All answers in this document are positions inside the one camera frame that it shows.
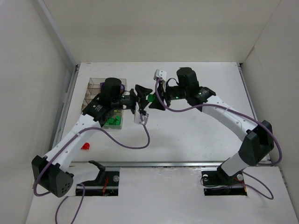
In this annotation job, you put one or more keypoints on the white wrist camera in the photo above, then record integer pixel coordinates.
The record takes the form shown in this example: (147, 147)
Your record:
(141, 117)
(161, 74)

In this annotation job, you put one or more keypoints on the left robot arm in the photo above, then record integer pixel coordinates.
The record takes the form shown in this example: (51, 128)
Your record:
(53, 171)

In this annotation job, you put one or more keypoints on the purple hollow lego brick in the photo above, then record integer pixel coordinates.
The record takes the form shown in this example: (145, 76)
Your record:
(122, 87)

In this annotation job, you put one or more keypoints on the red half-round lego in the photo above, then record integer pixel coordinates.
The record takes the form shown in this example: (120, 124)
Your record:
(86, 146)

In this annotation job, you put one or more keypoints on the clear compartment organizer tray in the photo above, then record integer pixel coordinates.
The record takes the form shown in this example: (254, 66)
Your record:
(93, 89)

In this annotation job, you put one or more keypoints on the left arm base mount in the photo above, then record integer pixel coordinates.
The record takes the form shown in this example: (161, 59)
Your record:
(94, 179)

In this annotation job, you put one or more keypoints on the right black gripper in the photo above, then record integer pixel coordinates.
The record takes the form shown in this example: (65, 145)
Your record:
(167, 95)

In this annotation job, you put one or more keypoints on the green and yellow lego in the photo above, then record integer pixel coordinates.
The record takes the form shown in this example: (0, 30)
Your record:
(151, 98)

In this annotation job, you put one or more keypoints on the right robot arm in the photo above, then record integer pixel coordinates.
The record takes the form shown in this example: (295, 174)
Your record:
(256, 137)

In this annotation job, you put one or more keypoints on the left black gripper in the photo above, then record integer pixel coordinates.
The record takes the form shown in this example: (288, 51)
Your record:
(134, 101)

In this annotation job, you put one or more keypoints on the small green slope lego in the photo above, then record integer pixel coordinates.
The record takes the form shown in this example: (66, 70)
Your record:
(117, 120)

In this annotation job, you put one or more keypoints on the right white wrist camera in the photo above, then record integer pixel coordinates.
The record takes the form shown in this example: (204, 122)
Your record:
(161, 74)

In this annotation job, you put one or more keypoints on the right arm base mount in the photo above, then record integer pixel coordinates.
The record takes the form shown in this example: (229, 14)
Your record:
(217, 183)

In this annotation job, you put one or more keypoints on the green lego plate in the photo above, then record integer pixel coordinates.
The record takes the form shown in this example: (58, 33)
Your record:
(111, 121)

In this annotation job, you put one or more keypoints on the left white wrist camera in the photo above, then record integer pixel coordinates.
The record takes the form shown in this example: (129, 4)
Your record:
(141, 117)

